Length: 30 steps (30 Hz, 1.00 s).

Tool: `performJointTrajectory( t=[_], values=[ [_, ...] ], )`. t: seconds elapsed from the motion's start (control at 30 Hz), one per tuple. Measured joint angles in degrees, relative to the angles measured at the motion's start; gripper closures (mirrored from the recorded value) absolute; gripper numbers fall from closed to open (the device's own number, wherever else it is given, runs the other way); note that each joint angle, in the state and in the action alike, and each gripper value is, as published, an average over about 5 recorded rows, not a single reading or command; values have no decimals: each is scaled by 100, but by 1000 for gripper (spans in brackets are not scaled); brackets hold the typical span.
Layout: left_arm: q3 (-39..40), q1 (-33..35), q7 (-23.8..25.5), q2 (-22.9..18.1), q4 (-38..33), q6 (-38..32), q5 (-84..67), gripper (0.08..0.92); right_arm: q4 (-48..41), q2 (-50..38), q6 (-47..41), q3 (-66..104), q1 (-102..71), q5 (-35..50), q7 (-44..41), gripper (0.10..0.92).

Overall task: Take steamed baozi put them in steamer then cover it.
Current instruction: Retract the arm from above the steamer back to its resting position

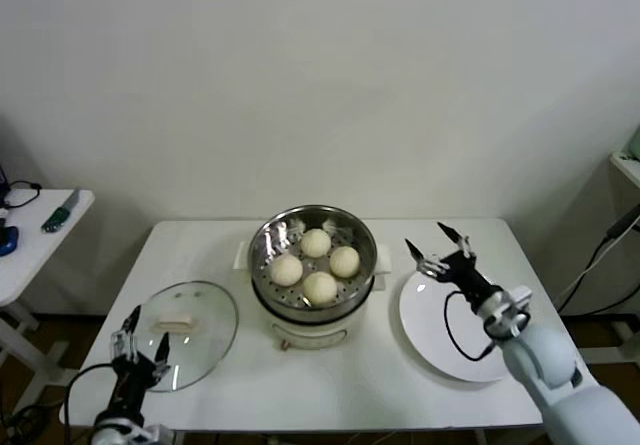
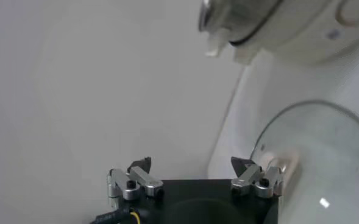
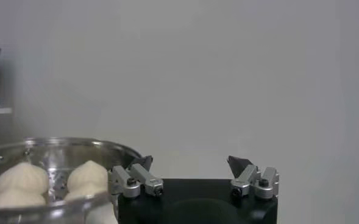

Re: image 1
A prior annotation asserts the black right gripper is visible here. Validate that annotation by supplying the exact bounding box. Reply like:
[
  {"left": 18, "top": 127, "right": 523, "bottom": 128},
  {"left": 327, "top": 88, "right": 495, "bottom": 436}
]
[{"left": 403, "top": 221, "right": 502, "bottom": 312}]

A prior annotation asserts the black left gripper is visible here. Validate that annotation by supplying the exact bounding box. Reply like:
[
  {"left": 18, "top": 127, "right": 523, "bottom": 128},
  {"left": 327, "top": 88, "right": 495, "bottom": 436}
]
[{"left": 106, "top": 306, "right": 171, "bottom": 420}]

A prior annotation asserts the glass lid cream handle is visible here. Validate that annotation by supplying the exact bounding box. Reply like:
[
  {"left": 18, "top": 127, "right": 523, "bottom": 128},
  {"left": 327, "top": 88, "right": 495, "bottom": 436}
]
[{"left": 118, "top": 279, "right": 240, "bottom": 393}]

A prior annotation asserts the white steamed baozi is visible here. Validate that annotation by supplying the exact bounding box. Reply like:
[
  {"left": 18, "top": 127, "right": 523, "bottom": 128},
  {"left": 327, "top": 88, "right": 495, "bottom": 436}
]
[
  {"left": 269, "top": 254, "right": 305, "bottom": 286},
  {"left": 328, "top": 245, "right": 361, "bottom": 278},
  {"left": 303, "top": 271, "right": 337, "bottom": 306},
  {"left": 300, "top": 228, "right": 332, "bottom": 258}
]

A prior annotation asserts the perforated steel steamer basket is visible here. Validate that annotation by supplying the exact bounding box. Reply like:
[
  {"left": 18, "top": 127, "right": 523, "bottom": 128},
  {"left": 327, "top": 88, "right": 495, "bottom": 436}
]
[{"left": 233, "top": 204, "right": 396, "bottom": 316}]

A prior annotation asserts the white round plate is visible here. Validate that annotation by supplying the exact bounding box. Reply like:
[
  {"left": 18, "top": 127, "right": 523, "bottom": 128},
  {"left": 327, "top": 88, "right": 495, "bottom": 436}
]
[{"left": 398, "top": 263, "right": 528, "bottom": 384}]

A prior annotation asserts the white side table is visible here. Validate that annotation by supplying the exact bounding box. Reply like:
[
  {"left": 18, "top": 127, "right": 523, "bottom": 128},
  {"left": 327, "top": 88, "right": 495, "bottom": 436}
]
[{"left": 0, "top": 188, "right": 96, "bottom": 419}]

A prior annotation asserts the cream electric cooker pot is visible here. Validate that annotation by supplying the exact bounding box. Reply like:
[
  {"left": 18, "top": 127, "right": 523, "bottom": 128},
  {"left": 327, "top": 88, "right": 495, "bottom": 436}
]
[{"left": 252, "top": 264, "right": 391, "bottom": 352}]

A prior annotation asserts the blue plastic gadget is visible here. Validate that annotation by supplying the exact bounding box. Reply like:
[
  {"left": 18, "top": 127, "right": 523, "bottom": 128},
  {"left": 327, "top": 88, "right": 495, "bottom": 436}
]
[{"left": 0, "top": 224, "right": 20, "bottom": 257}]

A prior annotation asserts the white shelf board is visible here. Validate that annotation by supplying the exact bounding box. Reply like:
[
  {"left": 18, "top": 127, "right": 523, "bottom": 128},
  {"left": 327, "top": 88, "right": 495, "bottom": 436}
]
[{"left": 608, "top": 150, "right": 640, "bottom": 189}]

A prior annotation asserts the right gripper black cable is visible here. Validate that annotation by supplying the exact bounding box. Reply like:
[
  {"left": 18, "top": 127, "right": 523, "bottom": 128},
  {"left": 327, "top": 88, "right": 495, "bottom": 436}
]
[{"left": 443, "top": 289, "right": 497, "bottom": 363}]

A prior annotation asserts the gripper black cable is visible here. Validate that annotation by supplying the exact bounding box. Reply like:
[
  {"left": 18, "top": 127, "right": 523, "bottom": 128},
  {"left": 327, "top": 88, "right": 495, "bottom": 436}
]
[
  {"left": 63, "top": 362, "right": 120, "bottom": 445},
  {"left": 443, "top": 289, "right": 497, "bottom": 363}
]

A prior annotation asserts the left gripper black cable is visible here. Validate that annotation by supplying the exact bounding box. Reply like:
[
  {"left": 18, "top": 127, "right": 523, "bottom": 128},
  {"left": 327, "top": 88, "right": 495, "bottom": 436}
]
[{"left": 63, "top": 362, "right": 120, "bottom": 445}]

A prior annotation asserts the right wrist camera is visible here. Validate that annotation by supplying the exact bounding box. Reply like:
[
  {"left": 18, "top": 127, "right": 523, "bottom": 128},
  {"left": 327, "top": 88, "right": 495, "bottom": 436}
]
[{"left": 509, "top": 286, "right": 534, "bottom": 311}]

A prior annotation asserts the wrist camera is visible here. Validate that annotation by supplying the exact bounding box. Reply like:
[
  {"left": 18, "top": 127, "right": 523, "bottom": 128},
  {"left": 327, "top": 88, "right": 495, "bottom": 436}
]
[
  {"left": 147, "top": 423, "right": 175, "bottom": 445},
  {"left": 509, "top": 286, "right": 534, "bottom": 311}
]

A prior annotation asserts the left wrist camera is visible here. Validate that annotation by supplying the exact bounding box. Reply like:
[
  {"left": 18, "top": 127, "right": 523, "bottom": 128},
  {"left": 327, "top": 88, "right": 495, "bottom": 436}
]
[{"left": 147, "top": 423, "right": 175, "bottom": 445}]

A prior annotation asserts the black floor cable bundle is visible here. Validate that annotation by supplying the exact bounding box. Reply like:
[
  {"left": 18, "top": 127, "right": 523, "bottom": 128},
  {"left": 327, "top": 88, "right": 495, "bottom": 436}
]
[{"left": 0, "top": 403, "right": 51, "bottom": 445}]

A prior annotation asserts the green handled knife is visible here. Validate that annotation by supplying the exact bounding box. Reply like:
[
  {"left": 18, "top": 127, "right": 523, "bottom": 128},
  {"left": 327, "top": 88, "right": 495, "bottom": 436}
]
[{"left": 40, "top": 187, "right": 81, "bottom": 234}]

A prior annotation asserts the black plug with cable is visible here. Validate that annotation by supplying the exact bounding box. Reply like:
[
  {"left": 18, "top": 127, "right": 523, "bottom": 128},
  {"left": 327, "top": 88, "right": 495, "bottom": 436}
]
[{"left": 555, "top": 209, "right": 640, "bottom": 314}]

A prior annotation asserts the thin black cable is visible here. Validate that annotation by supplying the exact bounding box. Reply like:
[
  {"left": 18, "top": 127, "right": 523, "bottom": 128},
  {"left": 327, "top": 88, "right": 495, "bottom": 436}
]
[{"left": 7, "top": 179, "right": 42, "bottom": 210}]

